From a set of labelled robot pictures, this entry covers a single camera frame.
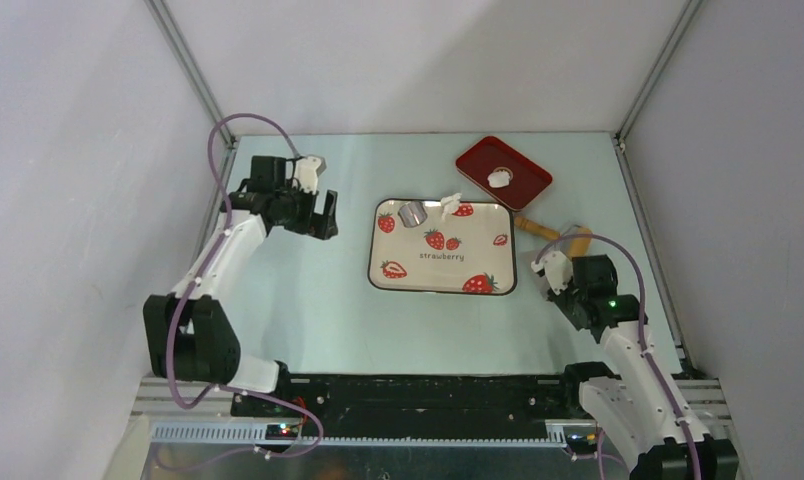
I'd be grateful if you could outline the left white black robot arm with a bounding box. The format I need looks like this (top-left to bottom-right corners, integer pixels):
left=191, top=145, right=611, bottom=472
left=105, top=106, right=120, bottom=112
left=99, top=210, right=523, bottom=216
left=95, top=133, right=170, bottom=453
left=143, top=155, right=338, bottom=417

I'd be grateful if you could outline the wooden dough roller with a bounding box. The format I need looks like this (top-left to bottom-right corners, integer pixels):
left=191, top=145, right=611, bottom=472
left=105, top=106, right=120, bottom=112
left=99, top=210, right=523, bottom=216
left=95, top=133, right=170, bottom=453
left=514, top=216, right=592, bottom=259

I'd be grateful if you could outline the metal spatula red handle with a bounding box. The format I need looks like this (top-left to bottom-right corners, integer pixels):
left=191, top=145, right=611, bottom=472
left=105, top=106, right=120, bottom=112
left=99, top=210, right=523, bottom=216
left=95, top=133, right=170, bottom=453
left=532, top=269, right=550, bottom=297

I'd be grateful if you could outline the red lacquer tray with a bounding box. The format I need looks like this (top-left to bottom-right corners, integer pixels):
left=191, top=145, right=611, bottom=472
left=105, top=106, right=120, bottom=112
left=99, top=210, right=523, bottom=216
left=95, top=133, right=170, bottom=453
left=455, top=136, right=553, bottom=212

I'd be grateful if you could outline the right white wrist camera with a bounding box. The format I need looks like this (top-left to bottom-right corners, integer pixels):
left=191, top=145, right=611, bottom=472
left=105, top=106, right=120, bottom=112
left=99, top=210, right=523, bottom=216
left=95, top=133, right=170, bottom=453
left=530, top=250, right=573, bottom=295

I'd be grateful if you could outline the purple cable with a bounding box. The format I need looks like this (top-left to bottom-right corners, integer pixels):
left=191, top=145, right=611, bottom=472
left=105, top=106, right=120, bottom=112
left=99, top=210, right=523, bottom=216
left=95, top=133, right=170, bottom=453
left=153, top=113, right=325, bottom=472
left=534, top=233, right=701, bottom=480

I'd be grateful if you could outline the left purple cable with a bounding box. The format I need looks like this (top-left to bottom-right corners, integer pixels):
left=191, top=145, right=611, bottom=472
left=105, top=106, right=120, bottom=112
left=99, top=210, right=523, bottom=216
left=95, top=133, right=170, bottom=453
left=153, top=113, right=325, bottom=472

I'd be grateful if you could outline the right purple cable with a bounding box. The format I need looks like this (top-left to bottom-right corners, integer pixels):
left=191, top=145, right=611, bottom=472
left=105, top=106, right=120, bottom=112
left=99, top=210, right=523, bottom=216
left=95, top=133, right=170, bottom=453
left=534, top=233, right=701, bottom=480

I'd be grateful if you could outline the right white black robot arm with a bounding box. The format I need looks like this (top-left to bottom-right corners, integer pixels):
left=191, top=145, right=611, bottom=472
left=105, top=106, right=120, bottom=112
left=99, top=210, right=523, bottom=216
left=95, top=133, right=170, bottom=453
left=534, top=251, right=740, bottom=479

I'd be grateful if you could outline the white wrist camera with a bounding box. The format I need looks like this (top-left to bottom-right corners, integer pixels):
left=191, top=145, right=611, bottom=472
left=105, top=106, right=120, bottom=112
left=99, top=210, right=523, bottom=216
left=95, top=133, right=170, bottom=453
left=530, top=250, right=573, bottom=295
left=291, top=155, right=326, bottom=195

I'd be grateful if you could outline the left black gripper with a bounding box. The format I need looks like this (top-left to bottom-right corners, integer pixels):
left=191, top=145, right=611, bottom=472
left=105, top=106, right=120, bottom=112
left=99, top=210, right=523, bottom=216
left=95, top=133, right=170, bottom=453
left=274, top=179, right=336, bottom=240

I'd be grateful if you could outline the strawberry print tray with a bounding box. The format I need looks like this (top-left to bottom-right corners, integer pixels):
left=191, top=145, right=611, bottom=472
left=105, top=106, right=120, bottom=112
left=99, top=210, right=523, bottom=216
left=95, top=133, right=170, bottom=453
left=367, top=199, right=517, bottom=296

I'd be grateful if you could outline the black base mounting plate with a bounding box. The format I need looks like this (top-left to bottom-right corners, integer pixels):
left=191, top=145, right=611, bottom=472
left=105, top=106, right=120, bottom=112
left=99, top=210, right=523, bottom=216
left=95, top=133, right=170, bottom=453
left=230, top=374, right=626, bottom=440

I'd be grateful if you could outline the round metal cutter ring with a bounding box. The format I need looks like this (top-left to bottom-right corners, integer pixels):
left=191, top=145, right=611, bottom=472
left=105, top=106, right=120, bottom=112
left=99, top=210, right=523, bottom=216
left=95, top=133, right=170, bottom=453
left=398, top=201, right=430, bottom=230

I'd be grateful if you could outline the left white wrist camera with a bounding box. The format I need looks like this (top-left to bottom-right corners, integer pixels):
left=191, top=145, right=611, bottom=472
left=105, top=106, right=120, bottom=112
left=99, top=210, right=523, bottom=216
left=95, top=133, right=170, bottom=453
left=291, top=155, right=326, bottom=195

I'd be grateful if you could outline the aluminium frame rail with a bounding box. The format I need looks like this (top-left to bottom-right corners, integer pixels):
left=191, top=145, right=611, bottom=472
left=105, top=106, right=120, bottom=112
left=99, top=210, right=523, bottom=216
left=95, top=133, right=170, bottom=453
left=130, top=376, right=735, bottom=446

